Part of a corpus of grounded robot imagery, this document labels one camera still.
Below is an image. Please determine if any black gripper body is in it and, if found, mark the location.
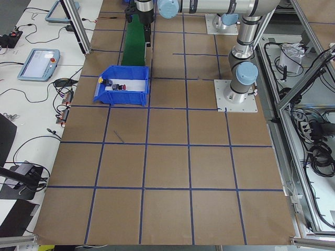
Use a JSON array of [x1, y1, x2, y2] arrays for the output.
[[125, 0, 154, 26]]

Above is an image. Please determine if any yellow push button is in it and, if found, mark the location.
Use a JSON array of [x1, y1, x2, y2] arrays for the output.
[[98, 77, 113, 86]]

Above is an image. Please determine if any red push button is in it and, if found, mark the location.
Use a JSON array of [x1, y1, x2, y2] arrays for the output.
[[111, 84, 126, 90]]

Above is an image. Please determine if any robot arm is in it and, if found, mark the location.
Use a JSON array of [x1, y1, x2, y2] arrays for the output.
[[212, 14, 239, 30], [157, 0, 279, 104]]

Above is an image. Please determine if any green conveyor belt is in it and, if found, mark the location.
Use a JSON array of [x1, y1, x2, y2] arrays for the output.
[[121, 15, 146, 66]]

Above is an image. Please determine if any left bin white foam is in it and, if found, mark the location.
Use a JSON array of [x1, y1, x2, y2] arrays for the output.
[[105, 79, 147, 92]]

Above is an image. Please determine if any left blue bin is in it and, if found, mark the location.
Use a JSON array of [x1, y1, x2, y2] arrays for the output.
[[93, 65, 149, 106]]

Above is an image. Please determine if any black power adapter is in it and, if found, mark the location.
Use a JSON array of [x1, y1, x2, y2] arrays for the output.
[[65, 25, 74, 32]]

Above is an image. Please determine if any far teach pendant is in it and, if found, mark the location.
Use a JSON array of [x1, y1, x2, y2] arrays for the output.
[[45, 1, 69, 24]]

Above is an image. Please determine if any teach pendant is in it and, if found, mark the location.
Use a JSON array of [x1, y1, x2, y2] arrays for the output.
[[17, 48, 60, 82], [45, 1, 69, 24]]

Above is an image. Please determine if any near teach pendant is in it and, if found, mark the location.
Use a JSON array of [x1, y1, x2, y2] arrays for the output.
[[17, 48, 60, 82]]

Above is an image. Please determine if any aluminium frame post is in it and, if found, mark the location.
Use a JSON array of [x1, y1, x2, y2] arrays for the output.
[[60, 0, 92, 55]]

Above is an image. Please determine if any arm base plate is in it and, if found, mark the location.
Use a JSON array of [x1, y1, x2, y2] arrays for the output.
[[205, 14, 239, 36], [214, 79, 258, 113]]

